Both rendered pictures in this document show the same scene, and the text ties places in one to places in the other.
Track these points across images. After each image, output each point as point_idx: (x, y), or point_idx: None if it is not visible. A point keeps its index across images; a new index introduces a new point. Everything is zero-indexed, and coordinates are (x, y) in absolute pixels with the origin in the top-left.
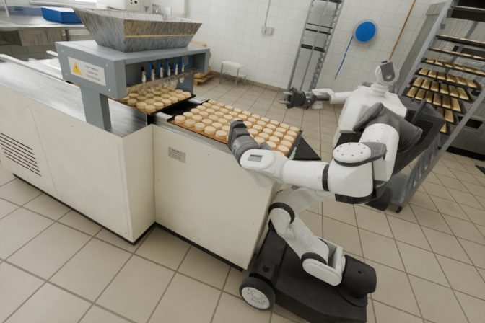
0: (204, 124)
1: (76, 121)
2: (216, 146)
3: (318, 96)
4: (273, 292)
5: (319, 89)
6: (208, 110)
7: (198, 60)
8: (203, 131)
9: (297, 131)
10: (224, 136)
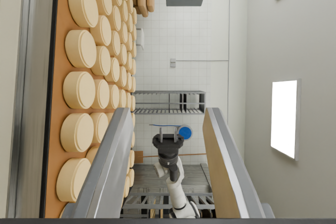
0: None
1: None
2: (28, 37)
3: (177, 171)
4: None
5: (181, 164)
6: (124, 6)
7: None
8: None
9: (129, 186)
10: (79, 64)
